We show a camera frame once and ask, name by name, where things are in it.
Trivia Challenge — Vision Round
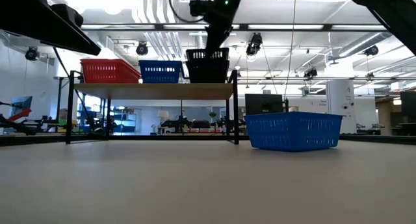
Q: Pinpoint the grey screen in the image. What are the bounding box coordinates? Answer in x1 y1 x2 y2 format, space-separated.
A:
10 95 33 117

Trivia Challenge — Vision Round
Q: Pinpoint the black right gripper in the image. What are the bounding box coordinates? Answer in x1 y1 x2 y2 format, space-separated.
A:
206 0 245 53

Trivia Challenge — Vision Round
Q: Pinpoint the red bar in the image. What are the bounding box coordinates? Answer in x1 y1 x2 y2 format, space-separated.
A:
6 108 33 123

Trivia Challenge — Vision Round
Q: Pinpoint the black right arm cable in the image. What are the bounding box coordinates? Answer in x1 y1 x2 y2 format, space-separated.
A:
168 0 209 24

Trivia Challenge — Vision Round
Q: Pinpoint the white table lamp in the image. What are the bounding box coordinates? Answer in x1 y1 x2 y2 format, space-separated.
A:
157 109 170 134

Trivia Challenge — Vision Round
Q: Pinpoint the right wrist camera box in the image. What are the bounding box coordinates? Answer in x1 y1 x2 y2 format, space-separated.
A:
189 0 211 18

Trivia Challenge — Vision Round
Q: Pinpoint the long ceiling light bar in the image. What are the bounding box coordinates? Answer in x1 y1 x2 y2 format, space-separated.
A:
81 21 387 32

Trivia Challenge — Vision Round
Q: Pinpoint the wooden shelf black frame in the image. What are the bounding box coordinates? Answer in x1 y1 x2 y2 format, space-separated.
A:
64 69 241 145

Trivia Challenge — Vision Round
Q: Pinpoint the thin hanging ceiling cable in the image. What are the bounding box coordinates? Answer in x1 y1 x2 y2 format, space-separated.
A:
283 0 298 100

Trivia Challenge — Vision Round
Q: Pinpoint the blue plastic basket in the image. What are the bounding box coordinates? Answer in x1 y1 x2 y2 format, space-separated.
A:
243 111 344 153
138 59 184 84

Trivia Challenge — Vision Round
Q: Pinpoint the dark background monitor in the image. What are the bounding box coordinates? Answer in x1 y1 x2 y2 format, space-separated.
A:
399 91 416 136

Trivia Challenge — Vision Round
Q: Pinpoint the black ceiling spotlight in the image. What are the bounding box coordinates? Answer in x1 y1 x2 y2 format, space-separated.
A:
303 67 319 79
245 32 264 56
25 47 40 62
135 41 150 56
363 44 380 57

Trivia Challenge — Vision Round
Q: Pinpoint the blue storage rack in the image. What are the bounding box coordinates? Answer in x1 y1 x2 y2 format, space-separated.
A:
110 110 138 134

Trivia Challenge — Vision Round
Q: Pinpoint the red plastic basket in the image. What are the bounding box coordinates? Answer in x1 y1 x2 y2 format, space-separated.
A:
80 58 142 85

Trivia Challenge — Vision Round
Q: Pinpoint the white pillar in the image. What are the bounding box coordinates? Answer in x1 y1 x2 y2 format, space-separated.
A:
326 79 356 134

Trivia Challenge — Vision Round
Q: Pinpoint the black monitor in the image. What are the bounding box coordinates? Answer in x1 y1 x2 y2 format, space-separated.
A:
244 93 284 116

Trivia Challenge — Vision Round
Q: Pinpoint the black table frame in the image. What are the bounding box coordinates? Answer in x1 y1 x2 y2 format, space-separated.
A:
0 132 416 146

